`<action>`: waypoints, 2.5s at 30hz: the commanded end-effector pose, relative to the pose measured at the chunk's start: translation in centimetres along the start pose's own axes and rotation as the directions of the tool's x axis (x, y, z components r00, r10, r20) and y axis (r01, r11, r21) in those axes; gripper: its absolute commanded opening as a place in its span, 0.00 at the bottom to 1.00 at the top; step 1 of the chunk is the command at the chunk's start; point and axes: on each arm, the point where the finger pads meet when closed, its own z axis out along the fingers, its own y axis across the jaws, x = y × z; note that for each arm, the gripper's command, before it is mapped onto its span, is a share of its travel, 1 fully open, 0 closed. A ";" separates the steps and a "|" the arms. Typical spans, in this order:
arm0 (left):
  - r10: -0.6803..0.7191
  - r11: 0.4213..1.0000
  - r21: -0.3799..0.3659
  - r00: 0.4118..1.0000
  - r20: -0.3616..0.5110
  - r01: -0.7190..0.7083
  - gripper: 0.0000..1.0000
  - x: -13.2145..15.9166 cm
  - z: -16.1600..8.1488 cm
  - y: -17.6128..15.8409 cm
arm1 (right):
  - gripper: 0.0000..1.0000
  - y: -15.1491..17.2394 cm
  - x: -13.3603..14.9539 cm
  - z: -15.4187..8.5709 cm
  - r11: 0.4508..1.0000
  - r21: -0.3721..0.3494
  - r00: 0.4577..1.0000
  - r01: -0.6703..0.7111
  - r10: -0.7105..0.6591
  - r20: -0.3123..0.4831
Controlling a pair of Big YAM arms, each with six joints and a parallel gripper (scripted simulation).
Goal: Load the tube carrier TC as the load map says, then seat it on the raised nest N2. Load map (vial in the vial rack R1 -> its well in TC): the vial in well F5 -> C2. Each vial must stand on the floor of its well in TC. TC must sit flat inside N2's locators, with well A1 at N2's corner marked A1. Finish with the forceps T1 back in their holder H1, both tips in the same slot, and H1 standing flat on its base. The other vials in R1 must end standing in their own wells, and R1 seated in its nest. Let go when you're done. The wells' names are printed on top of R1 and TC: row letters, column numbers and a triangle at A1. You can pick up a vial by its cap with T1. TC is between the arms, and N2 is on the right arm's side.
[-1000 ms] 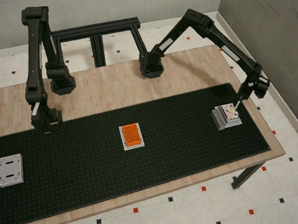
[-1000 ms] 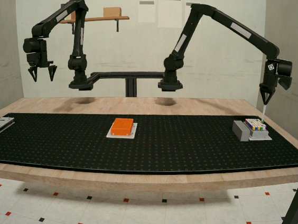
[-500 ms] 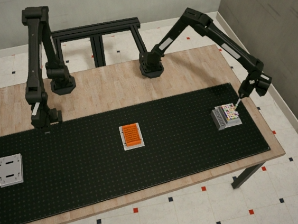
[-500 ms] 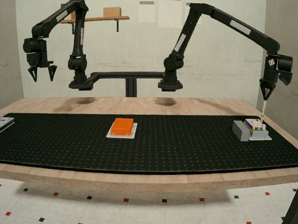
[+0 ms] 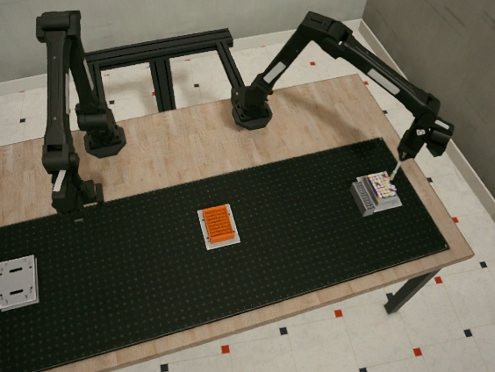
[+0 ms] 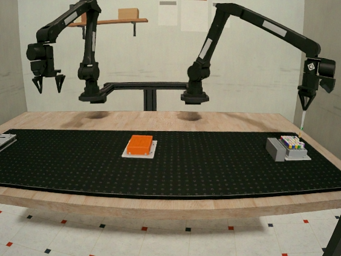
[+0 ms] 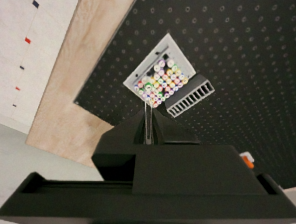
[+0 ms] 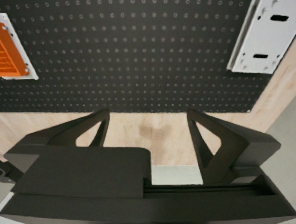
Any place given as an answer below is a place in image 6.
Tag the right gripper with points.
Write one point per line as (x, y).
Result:
(59, 79)

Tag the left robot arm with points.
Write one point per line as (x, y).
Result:
(201, 67)

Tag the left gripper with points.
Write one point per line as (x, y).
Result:
(306, 92)

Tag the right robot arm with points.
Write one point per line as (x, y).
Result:
(36, 51)

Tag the orange tube rack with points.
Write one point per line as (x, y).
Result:
(139, 145)

